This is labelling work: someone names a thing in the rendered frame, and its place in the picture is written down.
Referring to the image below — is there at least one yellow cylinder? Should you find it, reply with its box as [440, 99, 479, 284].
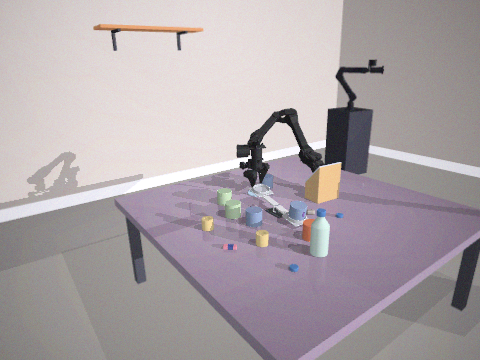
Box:
[201, 216, 214, 231]
[256, 230, 269, 247]

